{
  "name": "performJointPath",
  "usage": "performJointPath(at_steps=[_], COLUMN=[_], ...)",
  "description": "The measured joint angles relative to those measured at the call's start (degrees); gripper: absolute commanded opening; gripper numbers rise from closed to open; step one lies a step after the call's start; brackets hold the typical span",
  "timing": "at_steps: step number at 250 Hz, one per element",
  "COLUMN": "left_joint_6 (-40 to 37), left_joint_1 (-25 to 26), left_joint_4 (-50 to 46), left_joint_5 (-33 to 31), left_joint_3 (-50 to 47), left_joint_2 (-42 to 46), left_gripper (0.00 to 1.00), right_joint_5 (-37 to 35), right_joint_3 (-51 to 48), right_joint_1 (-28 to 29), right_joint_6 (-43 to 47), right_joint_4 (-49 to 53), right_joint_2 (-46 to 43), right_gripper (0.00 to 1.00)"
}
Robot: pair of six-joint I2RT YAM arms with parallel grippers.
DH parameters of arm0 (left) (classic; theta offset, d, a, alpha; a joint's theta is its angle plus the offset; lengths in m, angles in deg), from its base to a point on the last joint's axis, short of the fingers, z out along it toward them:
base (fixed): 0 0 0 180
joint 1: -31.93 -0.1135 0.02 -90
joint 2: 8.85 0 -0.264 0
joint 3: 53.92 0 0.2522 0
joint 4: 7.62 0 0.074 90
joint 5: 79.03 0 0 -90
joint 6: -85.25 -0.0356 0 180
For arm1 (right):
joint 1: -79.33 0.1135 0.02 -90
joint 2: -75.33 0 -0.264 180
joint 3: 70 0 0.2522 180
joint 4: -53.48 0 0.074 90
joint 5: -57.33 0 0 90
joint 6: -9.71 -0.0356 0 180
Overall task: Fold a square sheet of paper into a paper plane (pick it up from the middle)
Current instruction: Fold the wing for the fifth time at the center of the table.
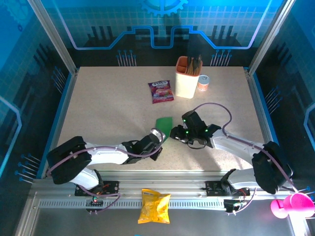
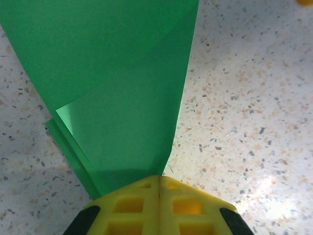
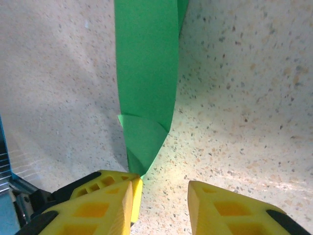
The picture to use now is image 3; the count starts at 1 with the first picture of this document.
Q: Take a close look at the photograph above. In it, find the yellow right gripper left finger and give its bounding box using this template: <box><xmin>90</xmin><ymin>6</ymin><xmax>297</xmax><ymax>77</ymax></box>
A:
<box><xmin>18</xmin><ymin>182</ymin><xmax>134</xmax><ymax>235</ymax></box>

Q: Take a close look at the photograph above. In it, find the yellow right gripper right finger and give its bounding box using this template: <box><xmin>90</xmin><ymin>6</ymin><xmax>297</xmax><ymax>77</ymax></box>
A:
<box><xmin>187</xmin><ymin>180</ymin><xmax>313</xmax><ymax>235</ymax></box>

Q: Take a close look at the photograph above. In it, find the blue aluminium side rail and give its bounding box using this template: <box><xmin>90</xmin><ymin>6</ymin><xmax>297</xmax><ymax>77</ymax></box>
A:
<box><xmin>0</xmin><ymin>114</ymin><xmax>37</xmax><ymax>235</ymax></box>

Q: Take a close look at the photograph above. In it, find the long aluminium rail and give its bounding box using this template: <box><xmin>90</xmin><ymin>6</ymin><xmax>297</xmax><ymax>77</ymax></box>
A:
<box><xmin>0</xmin><ymin>143</ymin><xmax>12</xmax><ymax>194</ymax></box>

